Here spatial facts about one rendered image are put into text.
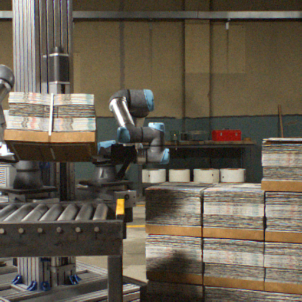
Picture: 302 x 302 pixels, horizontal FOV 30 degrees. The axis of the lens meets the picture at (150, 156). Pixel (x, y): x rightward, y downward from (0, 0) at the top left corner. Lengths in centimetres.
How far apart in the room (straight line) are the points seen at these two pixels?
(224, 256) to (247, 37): 718
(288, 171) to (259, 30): 718
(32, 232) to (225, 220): 103
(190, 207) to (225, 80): 686
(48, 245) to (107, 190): 121
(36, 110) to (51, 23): 89
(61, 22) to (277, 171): 149
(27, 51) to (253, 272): 169
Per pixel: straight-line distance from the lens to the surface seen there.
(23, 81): 330
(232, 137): 889
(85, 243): 201
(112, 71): 936
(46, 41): 326
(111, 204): 249
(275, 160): 263
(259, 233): 268
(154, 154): 261
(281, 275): 271
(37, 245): 203
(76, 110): 249
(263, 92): 961
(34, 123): 249
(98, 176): 323
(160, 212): 278
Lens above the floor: 113
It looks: 3 degrees down
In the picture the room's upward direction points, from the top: straight up
